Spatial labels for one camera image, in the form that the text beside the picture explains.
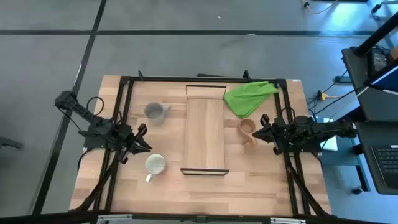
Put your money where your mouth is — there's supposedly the white box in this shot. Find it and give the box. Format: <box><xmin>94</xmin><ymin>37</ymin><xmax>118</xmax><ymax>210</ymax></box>
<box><xmin>310</xmin><ymin>115</ymin><xmax>339</xmax><ymax>152</ymax></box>

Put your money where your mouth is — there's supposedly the black laptop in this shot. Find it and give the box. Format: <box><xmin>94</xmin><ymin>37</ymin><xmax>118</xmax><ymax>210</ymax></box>
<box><xmin>355</xmin><ymin>120</ymin><xmax>398</xmax><ymax>196</ymax></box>

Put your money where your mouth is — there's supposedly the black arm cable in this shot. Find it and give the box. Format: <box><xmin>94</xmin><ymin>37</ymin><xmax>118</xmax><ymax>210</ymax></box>
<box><xmin>86</xmin><ymin>96</ymin><xmax>105</xmax><ymax>118</ymax></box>
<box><xmin>280</xmin><ymin>106</ymin><xmax>296</xmax><ymax>121</ymax></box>

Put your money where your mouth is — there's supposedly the black aluminium rig frame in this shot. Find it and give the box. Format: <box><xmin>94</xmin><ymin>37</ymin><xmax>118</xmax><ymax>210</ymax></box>
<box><xmin>70</xmin><ymin>70</ymin><xmax>332</xmax><ymax>218</ymax></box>

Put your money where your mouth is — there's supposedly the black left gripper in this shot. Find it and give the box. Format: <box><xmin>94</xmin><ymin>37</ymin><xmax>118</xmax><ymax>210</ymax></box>
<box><xmin>116</xmin><ymin>123</ymin><xmax>153</xmax><ymax>165</ymax></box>

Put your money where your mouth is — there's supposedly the black desk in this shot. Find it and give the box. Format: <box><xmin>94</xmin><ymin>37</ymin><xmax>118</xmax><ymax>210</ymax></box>
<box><xmin>341</xmin><ymin>46</ymin><xmax>398</xmax><ymax>123</ymax></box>

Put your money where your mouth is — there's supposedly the black power adapter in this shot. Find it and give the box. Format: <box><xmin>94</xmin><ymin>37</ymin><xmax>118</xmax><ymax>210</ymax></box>
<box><xmin>368</xmin><ymin>48</ymin><xmax>390</xmax><ymax>78</ymax></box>

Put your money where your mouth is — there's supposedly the wooden cup with holed handle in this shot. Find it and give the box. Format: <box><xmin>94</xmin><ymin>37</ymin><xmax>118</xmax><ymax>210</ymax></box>
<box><xmin>238</xmin><ymin>118</ymin><xmax>259</xmax><ymax>147</ymax></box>

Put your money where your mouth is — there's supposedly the black floor cable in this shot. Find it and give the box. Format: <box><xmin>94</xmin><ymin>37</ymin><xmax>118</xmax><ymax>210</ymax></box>
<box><xmin>307</xmin><ymin>68</ymin><xmax>369</xmax><ymax>118</ymax></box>

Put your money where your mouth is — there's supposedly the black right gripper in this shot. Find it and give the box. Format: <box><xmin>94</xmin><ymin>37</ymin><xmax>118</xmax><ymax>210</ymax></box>
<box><xmin>252</xmin><ymin>113</ymin><xmax>293</xmax><ymax>156</ymax></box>

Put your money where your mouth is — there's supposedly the green cloth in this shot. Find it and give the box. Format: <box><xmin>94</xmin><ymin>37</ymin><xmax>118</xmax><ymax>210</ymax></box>
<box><xmin>223</xmin><ymin>80</ymin><xmax>280</xmax><ymax>119</ymax></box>

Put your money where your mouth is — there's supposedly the beige patterned mug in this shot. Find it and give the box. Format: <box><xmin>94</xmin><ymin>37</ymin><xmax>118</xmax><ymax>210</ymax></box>
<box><xmin>144</xmin><ymin>101</ymin><xmax>171</xmax><ymax>125</ymax></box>

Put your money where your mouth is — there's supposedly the black metal shelf frame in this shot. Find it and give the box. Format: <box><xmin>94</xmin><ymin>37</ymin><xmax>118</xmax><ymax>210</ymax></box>
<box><xmin>180</xmin><ymin>84</ymin><xmax>230</xmax><ymax>177</ymax></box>

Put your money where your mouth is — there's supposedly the grey chair base leg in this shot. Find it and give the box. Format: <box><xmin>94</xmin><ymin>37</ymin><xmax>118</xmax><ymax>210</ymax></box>
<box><xmin>0</xmin><ymin>136</ymin><xmax>25</xmax><ymax>151</ymax></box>

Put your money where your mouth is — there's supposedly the blue panel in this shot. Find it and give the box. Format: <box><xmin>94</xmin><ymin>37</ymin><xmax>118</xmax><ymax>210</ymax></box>
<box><xmin>371</xmin><ymin>73</ymin><xmax>398</xmax><ymax>93</ymax></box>

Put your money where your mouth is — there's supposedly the black crossbar with silver brackets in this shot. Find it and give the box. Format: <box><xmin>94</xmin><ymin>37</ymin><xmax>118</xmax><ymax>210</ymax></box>
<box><xmin>0</xmin><ymin>210</ymin><xmax>398</xmax><ymax>224</ymax></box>

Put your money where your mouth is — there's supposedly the black diagonal pole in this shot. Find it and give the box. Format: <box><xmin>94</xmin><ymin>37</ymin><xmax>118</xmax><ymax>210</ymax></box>
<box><xmin>353</xmin><ymin>11</ymin><xmax>398</xmax><ymax>57</ymax></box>

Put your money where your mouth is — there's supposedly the red mug with white handle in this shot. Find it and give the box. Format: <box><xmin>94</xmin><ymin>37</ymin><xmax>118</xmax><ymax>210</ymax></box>
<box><xmin>144</xmin><ymin>153</ymin><xmax>167</xmax><ymax>184</ymax></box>

